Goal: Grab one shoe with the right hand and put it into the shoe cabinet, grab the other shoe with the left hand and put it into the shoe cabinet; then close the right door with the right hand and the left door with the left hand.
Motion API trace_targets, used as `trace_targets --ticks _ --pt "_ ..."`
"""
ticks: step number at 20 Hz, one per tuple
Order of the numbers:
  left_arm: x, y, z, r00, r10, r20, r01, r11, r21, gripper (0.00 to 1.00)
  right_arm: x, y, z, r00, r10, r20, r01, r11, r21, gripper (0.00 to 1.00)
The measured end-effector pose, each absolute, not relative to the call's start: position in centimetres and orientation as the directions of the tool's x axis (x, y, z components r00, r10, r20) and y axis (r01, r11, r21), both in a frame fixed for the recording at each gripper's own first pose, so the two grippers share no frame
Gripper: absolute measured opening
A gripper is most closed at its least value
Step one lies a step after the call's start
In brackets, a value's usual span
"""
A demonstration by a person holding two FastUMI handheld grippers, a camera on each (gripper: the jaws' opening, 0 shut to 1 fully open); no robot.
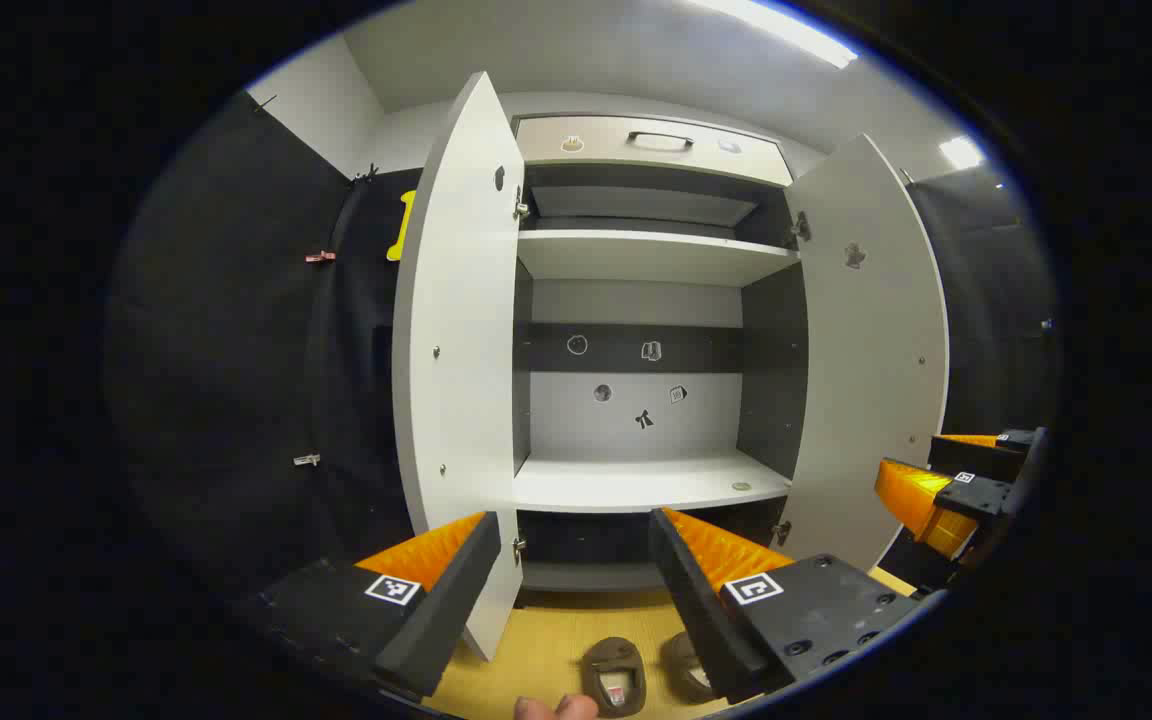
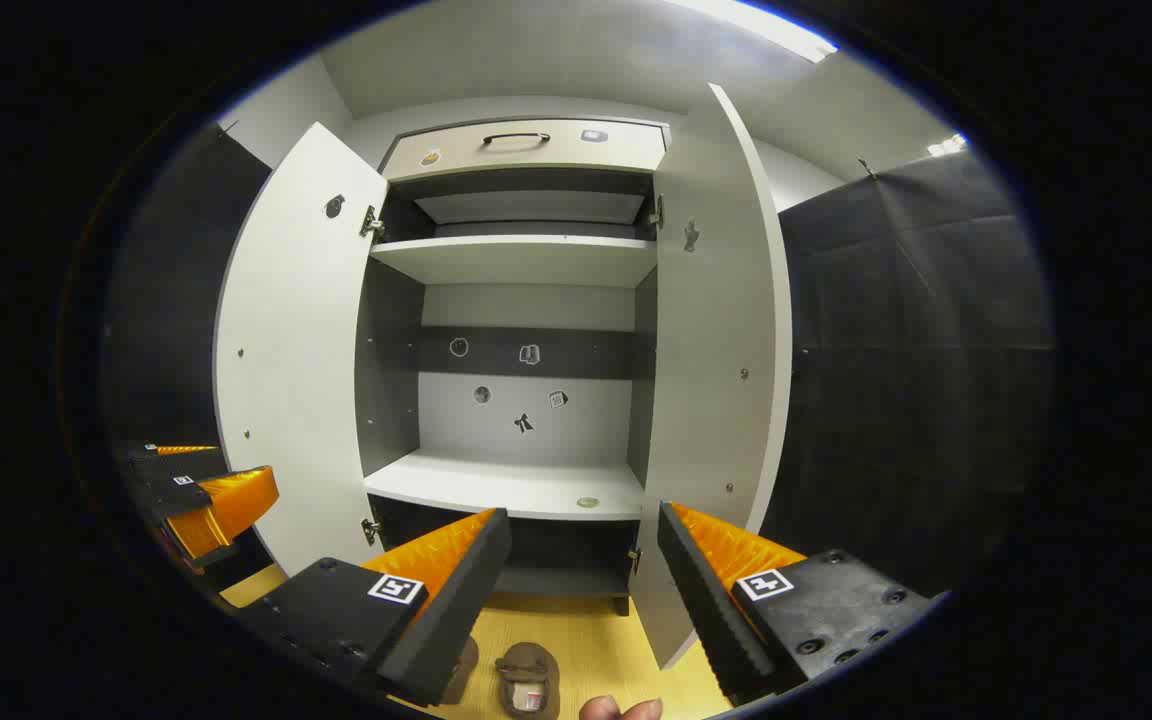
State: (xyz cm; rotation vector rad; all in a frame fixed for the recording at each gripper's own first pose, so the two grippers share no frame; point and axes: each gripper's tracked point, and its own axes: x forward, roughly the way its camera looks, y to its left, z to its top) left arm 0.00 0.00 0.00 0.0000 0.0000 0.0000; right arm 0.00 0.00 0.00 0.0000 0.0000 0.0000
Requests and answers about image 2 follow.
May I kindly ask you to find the white cabinet shelf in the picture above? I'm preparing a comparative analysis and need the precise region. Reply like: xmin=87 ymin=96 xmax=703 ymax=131
xmin=369 ymin=235 xmax=659 ymax=289
xmin=364 ymin=448 xmax=647 ymax=522

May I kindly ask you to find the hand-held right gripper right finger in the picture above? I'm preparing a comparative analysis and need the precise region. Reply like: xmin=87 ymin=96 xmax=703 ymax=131
xmin=658 ymin=501 xmax=940 ymax=706

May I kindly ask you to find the black backdrop cloth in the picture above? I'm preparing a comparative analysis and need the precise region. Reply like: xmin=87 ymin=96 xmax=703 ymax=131
xmin=761 ymin=150 xmax=1055 ymax=601

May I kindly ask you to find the white shoe cabinet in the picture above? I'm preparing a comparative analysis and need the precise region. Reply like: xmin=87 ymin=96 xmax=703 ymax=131
xmin=356 ymin=115 xmax=674 ymax=616

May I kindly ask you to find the beige cabinet drawer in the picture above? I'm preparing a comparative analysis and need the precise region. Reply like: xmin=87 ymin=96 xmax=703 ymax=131
xmin=379 ymin=118 xmax=672 ymax=184

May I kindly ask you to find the long ceiling light strip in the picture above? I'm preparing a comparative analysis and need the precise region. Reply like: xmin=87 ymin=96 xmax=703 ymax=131
xmin=666 ymin=0 xmax=839 ymax=63

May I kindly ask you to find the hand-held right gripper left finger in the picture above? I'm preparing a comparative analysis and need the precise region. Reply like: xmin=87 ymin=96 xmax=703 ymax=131
xmin=236 ymin=507 xmax=514 ymax=709

